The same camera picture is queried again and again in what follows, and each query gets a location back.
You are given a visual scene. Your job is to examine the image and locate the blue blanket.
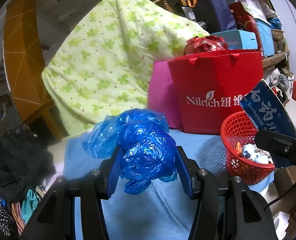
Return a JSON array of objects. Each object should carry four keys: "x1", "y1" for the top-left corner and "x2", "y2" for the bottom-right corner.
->
[{"x1": 63, "y1": 129, "x2": 274, "y2": 240}]

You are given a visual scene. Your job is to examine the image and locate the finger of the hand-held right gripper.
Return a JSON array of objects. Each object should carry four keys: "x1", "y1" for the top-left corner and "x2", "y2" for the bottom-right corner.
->
[{"x1": 254, "y1": 129, "x2": 296, "y2": 167}]

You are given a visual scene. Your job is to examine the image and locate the red paper shopping bag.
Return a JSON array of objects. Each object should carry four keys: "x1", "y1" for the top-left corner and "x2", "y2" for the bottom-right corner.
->
[{"x1": 167, "y1": 49, "x2": 263, "y2": 135}]

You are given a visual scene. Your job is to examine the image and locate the teal cardboard box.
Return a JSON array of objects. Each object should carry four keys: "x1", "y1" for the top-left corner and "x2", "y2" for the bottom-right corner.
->
[{"x1": 210, "y1": 30, "x2": 258, "y2": 50}]

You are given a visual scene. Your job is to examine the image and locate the orange striped cloth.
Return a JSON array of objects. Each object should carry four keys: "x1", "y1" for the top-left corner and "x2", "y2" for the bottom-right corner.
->
[{"x1": 11, "y1": 201, "x2": 26, "y2": 235}]

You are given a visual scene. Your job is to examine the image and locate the dark blue bag orange handles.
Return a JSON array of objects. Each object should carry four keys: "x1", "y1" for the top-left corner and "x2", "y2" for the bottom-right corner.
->
[{"x1": 188, "y1": 0, "x2": 238, "y2": 34}]

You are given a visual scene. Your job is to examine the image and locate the white tissue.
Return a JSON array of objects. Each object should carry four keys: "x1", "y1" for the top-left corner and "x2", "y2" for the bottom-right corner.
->
[{"x1": 251, "y1": 152, "x2": 269, "y2": 165}]

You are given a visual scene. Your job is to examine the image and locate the teal cloth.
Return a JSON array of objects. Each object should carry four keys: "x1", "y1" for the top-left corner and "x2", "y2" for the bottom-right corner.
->
[{"x1": 21, "y1": 189, "x2": 41, "y2": 224}]

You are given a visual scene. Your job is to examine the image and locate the red plastic bag in shopping bag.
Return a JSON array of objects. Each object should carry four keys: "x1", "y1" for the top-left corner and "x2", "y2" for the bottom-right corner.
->
[{"x1": 183, "y1": 35, "x2": 229, "y2": 55}]

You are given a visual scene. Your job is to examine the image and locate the blue toothpaste box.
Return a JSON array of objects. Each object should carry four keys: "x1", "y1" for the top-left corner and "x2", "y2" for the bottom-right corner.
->
[{"x1": 238, "y1": 79, "x2": 296, "y2": 169}]

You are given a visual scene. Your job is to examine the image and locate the black cable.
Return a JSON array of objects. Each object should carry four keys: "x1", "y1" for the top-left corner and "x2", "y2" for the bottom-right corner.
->
[{"x1": 265, "y1": 167, "x2": 296, "y2": 208}]

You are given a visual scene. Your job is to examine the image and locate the red cardboard box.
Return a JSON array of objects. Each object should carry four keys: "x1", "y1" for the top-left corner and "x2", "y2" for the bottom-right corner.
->
[{"x1": 229, "y1": 2, "x2": 262, "y2": 53}]

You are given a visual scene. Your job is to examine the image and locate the green clover print quilt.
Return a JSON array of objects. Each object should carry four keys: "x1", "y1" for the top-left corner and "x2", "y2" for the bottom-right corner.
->
[{"x1": 41, "y1": 0, "x2": 211, "y2": 137}]

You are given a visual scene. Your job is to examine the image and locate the black clothing pile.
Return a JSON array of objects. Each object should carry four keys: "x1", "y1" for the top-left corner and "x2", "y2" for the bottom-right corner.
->
[{"x1": 0, "y1": 124, "x2": 57, "y2": 203}]

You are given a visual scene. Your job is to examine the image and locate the pink pillow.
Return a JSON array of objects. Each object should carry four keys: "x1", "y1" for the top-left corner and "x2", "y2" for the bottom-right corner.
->
[{"x1": 148, "y1": 60, "x2": 184, "y2": 130}]

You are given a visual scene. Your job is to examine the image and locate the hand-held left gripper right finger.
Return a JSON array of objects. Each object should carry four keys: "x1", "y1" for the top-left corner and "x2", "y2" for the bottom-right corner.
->
[{"x1": 176, "y1": 145, "x2": 278, "y2": 240}]

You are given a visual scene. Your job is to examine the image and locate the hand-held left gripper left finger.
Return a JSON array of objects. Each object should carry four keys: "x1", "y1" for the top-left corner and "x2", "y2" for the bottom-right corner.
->
[{"x1": 18, "y1": 146, "x2": 125, "y2": 240}]

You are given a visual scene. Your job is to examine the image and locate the red mesh plastic basket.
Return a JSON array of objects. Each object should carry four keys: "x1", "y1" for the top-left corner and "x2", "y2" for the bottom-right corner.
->
[{"x1": 220, "y1": 111, "x2": 277, "y2": 186}]

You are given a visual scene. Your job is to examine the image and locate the blue plastic storage box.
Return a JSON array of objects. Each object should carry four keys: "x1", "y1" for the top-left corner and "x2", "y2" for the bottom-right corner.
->
[{"x1": 255, "y1": 17, "x2": 274, "y2": 58}]

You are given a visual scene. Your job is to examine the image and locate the blue plastic bag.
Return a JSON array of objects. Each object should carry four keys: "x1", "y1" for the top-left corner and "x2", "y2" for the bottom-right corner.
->
[{"x1": 82, "y1": 109, "x2": 177, "y2": 195}]

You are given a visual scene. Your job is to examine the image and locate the orange wooden cabinet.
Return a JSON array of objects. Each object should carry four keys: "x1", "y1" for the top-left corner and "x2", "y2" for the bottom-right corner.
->
[{"x1": 3, "y1": 0, "x2": 61, "y2": 140}]

